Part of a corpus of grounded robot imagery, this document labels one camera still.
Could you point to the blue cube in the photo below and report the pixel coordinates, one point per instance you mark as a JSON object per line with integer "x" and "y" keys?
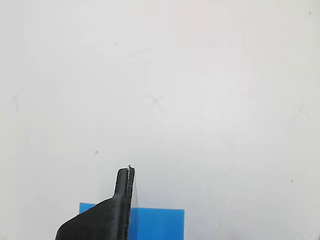
{"x": 157, "y": 225}

